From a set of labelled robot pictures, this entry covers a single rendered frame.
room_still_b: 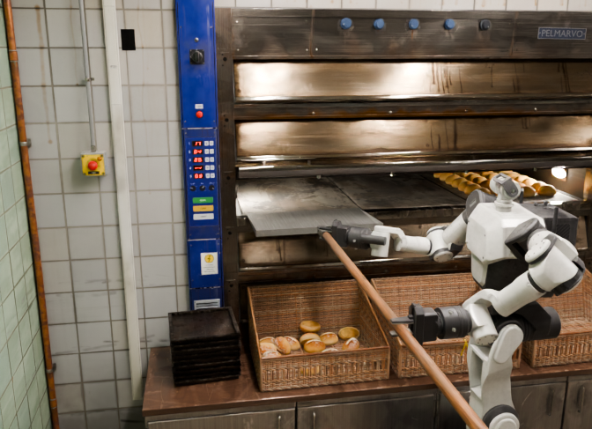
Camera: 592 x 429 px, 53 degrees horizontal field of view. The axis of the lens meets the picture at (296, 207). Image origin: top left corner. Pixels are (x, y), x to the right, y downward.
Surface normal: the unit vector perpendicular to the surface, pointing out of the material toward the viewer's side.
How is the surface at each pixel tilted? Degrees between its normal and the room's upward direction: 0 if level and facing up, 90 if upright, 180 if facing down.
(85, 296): 90
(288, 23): 90
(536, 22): 90
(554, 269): 68
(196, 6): 90
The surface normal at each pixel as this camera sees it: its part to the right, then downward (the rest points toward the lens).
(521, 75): 0.16, -0.10
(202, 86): 0.17, 0.25
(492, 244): -0.68, 0.11
